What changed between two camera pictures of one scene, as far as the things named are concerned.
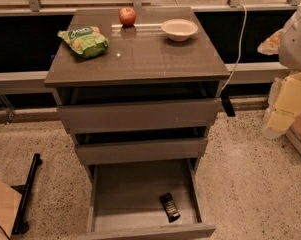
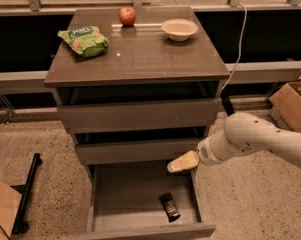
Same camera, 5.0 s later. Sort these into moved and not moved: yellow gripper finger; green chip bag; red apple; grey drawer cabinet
Moved: yellow gripper finger
Not moved: red apple; grey drawer cabinet; green chip bag
